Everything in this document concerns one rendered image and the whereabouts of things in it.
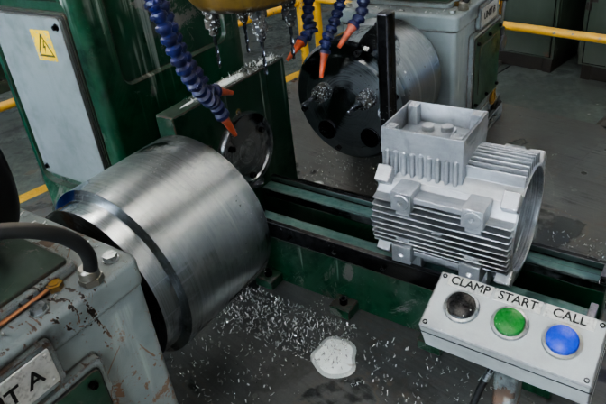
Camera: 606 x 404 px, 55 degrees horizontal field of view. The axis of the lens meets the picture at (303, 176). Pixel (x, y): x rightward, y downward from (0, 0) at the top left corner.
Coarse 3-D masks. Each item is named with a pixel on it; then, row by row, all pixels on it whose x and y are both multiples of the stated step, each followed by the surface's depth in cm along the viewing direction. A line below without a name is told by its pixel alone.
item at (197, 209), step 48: (192, 144) 79; (96, 192) 70; (144, 192) 71; (192, 192) 73; (240, 192) 77; (144, 240) 68; (192, 240) 70; (240, 240) 76; (144, 288) 67; (192, 288) 70; (240, 288) 80; (192, 336) 74
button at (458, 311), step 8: (456, 296) 62; (464, 296) 61; (448, 304) 61; (456, 304) 61; (464, 304) 61; (472, 304) 61; (448, 312) 61; (456, 312) 61; (464, 312) 60; (472, 312) 60
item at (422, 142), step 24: (408, 120) 89; (432, 120) 88; (456, 120) 86; (480, 120) 81; (384, 144) 83; (408, 144) 81; (432, 144) 79; (456, 144) 77; (408, 168) 83; (432, 168) 81; (456, 168) 78
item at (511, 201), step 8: (544, 152) 82; (544, 160) 83; (384, 168) 83; (392, 168) 83; (376, 176) 83; (384, 176) 83; (392, 176) 84; (504, 192) 75; (512, 192) 74; (504, 200) 74; (512, 200) 74; (520, 200) 74; (504, 208) 74; (512, 208) 74; (536, 232) 90; (384, 248) 89; (512, 272) 80; (496, 280) 80; (504, 280) 80; (512, 280) 81
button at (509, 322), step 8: (504, 312) 59; (512, 312) 59; (496, 320) 59; (504, 320) 58; (512, 320) 58; (520, 320) 58; (496, 328) 59; (504, 328) 58; (512, 328) 58; (520, 328) 58
